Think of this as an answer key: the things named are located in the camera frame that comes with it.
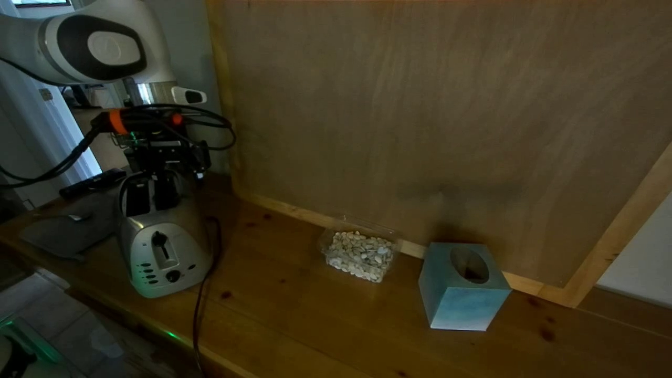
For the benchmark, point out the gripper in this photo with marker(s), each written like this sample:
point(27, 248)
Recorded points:
point(167, 153)

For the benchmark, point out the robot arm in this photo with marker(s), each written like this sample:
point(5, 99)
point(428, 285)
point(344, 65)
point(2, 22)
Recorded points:
point(31, 47)

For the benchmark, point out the grey toaster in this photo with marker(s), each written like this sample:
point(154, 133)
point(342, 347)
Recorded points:
point(173, 226)

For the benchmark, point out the toaster lever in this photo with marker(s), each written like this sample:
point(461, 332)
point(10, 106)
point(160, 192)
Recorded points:
point(160, 242)

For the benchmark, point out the toaster knob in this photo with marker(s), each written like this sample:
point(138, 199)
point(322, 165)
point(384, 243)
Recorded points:
point(172, 276)

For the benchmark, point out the black remote control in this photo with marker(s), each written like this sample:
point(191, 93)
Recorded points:
point(92, 182)

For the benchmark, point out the grey cloth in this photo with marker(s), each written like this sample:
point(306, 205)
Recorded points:
point(68, 231)

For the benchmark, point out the clear tub of seeds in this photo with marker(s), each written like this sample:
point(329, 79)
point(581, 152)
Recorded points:
point(361, 254)

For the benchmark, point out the blue cube box with hole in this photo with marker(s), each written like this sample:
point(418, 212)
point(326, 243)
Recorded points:
point(462, 302)

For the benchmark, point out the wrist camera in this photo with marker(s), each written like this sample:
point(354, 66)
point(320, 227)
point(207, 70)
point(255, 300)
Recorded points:
point(144, 121)

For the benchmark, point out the plywood board with wooden frame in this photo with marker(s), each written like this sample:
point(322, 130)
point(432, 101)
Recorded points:
point(446, 115)

